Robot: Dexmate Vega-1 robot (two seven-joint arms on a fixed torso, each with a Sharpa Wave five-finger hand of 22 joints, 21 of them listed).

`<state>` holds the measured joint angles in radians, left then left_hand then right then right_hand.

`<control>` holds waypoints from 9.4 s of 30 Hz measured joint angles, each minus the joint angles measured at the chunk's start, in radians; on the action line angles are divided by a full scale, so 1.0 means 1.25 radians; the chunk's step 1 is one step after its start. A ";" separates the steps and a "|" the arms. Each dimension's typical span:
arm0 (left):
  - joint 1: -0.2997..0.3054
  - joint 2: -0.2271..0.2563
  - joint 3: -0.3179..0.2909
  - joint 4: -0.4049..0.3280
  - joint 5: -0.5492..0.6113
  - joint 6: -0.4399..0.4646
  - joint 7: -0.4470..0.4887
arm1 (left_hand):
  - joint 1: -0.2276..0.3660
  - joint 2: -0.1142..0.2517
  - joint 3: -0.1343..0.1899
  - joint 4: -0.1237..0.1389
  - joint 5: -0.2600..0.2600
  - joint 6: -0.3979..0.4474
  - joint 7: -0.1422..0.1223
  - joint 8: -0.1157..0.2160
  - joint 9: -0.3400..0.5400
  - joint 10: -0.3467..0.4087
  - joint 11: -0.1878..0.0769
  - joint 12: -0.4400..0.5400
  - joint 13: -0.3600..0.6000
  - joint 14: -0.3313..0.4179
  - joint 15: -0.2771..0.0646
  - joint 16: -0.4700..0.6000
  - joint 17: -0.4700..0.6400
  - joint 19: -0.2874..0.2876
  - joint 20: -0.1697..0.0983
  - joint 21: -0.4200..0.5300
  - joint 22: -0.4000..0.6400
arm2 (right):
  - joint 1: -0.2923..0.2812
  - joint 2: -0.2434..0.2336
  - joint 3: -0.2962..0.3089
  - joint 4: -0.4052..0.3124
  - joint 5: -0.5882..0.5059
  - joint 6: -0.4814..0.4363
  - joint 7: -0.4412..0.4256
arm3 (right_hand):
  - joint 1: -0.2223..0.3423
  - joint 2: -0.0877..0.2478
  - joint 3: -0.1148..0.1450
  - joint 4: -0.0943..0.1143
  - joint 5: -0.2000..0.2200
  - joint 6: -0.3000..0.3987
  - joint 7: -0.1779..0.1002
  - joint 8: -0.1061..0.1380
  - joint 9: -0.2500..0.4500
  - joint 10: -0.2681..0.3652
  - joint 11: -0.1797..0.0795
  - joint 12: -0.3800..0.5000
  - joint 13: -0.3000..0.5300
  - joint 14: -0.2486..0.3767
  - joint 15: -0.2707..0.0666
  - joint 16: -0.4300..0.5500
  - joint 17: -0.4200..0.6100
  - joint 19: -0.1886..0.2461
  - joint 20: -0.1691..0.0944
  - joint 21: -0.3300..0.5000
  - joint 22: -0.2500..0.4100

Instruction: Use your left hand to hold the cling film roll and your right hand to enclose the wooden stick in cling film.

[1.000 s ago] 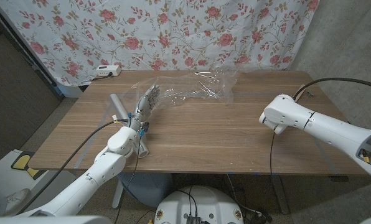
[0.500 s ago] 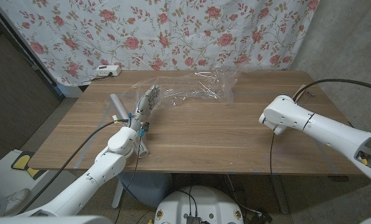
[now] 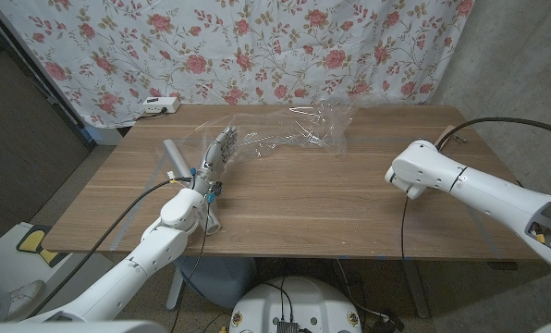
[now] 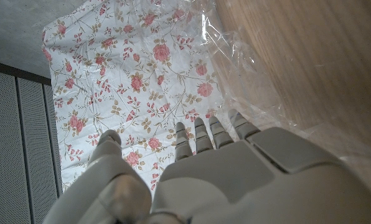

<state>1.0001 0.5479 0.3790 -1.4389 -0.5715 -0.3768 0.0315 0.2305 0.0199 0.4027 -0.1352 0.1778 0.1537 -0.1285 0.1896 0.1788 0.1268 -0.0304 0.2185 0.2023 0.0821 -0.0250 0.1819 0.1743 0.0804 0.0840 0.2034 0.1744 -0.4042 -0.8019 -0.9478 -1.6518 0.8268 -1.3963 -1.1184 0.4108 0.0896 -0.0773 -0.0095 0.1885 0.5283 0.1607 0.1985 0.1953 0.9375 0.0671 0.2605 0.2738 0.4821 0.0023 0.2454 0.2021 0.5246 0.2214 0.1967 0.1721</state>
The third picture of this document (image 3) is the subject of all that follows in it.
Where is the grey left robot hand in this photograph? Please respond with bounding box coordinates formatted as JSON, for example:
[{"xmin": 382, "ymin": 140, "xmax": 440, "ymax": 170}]
[{"xmin": 190, "ymin": 125, "xmax": 239, "ymax": 195}]

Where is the transparent cling film sheet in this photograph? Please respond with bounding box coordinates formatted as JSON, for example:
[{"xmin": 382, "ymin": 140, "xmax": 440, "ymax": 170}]
[{"xmin": 194, "ymin": 104, "xmax": 355, "ymax": 158}]

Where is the wooden stick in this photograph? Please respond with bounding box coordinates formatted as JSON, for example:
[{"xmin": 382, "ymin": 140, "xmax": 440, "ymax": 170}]
[{"xmin": 435, "ymin": 124, "xmax": 457, "ymax": 147}]

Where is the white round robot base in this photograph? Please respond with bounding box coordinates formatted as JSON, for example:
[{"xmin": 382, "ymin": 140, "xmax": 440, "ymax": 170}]
[{"xmin": 228, "ymin": 276, "xmax": 363, "ymax": 333}]

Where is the cling film roll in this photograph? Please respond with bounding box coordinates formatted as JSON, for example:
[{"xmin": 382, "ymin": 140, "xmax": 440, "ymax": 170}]
[{"xmin": 162, "ymin": 138, "xmax": 222, "ymax": 236}]

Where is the white power strip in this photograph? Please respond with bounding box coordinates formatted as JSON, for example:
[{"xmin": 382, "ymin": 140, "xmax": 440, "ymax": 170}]
[{"xmin": 141, "ymin": 96, "xmax": 181, "ymax": 115}]

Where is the floral print curtain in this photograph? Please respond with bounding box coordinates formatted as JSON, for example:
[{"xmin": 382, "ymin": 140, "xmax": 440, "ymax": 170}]
[{"xmin": 0, "ymin": 0, "xmax": 475, "ymax": 130}]

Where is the blue-grey chair seat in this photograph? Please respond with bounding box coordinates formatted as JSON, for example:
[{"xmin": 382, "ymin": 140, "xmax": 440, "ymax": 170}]
[{"xmin": 171, "ymin": 256, "xmax": 258, "ymax": 310}]

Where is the yellow and black pad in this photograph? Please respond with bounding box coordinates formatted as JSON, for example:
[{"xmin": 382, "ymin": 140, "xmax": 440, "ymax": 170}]
[{"xmin": 16, "ymin": 225, "xmax": 62, "ymax": 268}]

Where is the white floor platform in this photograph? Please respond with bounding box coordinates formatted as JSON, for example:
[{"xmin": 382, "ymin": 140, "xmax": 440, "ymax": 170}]
[{"xmin": 0, "ymin": 221, "xmax": 115, "ymax": 306}]

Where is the white shoe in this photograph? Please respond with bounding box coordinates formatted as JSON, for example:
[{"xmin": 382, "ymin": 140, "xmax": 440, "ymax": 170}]
[{"xmin": 6, "ymin": 279, "xmax": 45, "ymax": 319}]

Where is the grey table leg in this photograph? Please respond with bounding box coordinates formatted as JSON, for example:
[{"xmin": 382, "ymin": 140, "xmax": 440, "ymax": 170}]
[{"xmin": 402, "ymin": 258, "xmax": 430, "ymax": 319}]

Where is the black power adapter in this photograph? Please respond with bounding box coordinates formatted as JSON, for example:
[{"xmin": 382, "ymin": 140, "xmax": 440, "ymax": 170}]
[{"xmin": 370, "ymin": 310, "xmax": 406, "ymax": 333}]

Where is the black power strip cable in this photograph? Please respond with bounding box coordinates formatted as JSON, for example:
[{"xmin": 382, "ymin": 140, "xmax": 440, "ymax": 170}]
[{"xmin": 134, "ymin": 108, "xmax": 168, "ymax": 120}]

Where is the thin black left wrist cable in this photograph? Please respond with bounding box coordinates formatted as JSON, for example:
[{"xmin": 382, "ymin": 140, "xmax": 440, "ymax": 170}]
[{"xmin": 168, "ymin": 193, "xmax": 214, "ymax": 333}]

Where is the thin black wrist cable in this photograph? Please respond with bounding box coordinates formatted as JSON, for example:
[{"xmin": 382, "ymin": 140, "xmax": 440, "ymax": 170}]
[
  {"xmin": 168, "ymin": 193, "xmax": 214, "ymax": 333},
  {"xmin": 398, "ymin": 196, "xmax": 410, "ymax": 261}
]

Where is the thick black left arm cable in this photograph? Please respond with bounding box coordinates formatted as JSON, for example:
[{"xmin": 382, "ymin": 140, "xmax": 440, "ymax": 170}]
[{"xmin": 30, "ymin": 177, "xmax": 193, "ymax": 318}]

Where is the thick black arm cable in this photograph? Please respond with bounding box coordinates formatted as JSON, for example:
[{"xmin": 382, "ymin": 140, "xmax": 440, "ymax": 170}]
[
  {"xmin": 30, "ymin": 177, "xmax": 193, "ymax": 318},
  {"xmin": 435, "ymin": 117, "xmax": 551, "ymax": 152}
]

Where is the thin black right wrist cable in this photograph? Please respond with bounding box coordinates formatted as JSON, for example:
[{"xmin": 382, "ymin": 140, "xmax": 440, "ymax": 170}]
[{"xmin": 398, "ymin": 196, "xmax": 410, "ymax": 261}]

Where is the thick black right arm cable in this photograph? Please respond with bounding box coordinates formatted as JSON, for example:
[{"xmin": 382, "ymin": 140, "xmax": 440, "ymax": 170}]
[{"xmin": 435, "ymin": 117, "xmax": 551, "ymax": 152}]

